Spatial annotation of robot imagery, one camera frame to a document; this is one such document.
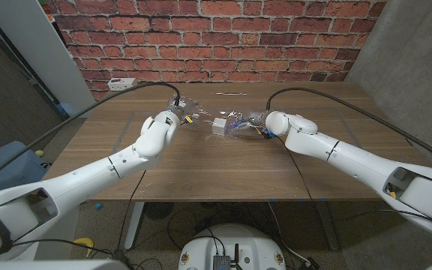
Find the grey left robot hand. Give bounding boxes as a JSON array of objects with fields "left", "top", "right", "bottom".
[{"left": 166, "top": 96, "right": 195, "bottom": 128}]

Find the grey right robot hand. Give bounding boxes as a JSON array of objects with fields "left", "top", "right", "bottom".
[{"left": 229, "top": 110, "right": 269, "bottom": 133}]

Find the clear cellophane sheet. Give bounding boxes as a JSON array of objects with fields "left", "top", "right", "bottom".
[{"left": 167, "top": 91, "right": 272, "bottom": 140}]

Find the small white box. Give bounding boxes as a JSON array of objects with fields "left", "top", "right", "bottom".
[{"left": 211, "top": 117, "right": 227, "bottom": 137}]

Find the small silver electronics box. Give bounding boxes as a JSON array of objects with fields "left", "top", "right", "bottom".
[{"left": 211, "top": 254, "right": 232, "bottom": 270}]

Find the white power strip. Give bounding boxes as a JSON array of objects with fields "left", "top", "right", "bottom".
[{"left": 106, "top": 77, "right": 139, "bottom": 92}]

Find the red brick printed backdrop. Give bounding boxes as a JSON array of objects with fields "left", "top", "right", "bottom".
[{"left": 45, "top": 0, "right": 388, "bottom": 102}]

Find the black round grille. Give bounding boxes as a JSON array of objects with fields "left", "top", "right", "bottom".
[{"left": 143, "top": 202, "right": 175, "bottom": 221}]

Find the white robot torso base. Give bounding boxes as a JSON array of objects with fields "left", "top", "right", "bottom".
[{"left": 178, "top": 223, "right": 287, "bottom": 270}]

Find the white table leg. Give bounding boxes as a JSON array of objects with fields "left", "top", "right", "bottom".
[{"left": 124, "top": 202, "right": 146, "bottom": 249}]

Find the grey table leg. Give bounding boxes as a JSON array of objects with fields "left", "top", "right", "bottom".
[{"left": 315, "top": 202, "right": 341, "bottom": 251}]

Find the white partition panel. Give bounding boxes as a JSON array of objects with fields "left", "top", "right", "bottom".
[{"left": 0, "top": 0, "right": 98, "bottom": 119}]

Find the yellow banana toy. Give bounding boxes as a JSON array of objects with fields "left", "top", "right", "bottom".
[{"left": 72, "top": 236, "right": 95, "bottom": 258}]

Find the blue grey container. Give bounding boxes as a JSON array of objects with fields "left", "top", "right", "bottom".
[{"left": 0, "top": 140, "right": 52, "bottom": 198}]

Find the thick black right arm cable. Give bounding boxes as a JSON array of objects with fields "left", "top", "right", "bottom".
[{"left": 265, "top": 87, "right": 432, "bottom": 170}]

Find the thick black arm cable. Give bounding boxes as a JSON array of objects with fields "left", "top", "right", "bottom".
[
  {"left": 265, "top": 87, "right": 432, "bottom": 170},
  {"left": 0, "top": 82, "right": 182, "bottom": 191}
]

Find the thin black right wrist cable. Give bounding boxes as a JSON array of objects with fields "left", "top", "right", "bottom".
[{"left": 274, "top": 135, "right": 311, "bottom": 200}]

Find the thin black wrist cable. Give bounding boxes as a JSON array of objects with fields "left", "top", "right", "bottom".
[
  {"left": 112, "top": 169, "right": 148, "bottom": 260},
  {"left": 274, "top": 135, "right": 311, "bottom": 200}
]

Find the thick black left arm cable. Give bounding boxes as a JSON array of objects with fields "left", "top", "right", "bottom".
[{"left": 0, "top": 82, "right": 182, "bottom": 191}]

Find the thin black left wrist cable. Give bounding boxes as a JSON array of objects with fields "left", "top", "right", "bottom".
[{"left": 112, "top": 169, "right": 148, "bottom": 260}]

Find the white floor cable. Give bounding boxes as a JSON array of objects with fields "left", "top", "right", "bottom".
[{"left": 267, "top": 202, "right": 311, "bottom": 264}]

